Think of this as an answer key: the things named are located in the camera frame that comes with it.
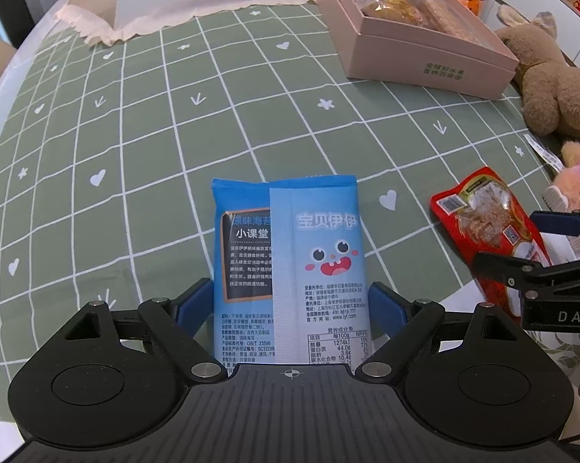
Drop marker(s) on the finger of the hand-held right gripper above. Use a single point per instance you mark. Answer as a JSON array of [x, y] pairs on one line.
[[558, 223], [500, 263]]

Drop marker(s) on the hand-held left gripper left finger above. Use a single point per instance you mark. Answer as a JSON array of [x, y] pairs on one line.
[[189, 306]]

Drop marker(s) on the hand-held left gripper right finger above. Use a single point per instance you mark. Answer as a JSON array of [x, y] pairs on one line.
[[391, 306]]

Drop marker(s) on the red snack packet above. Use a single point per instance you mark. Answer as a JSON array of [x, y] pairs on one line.
[[488, 222]]

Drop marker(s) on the blue seaweed snack packet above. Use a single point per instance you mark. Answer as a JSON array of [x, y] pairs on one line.
[[290, 270]]

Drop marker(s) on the pink cardboard box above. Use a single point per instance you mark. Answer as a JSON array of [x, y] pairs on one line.
[[415, 60]]

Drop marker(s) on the rice cracker packet gold label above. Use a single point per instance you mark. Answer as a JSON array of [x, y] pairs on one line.
[[391, 9]]

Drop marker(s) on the pink plush toy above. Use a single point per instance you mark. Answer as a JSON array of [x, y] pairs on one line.
[[577, 178]]

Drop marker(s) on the white fabric tag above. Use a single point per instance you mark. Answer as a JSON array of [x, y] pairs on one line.
[[543, 152]]

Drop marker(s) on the brown plush toy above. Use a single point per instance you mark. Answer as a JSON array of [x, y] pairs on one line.
[[555, 77]]

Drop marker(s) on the green checked tablecloth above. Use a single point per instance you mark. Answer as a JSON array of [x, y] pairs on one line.
[[126, 130]]

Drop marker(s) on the wafer snack packet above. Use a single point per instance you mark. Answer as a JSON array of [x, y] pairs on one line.
[[451, 17]]

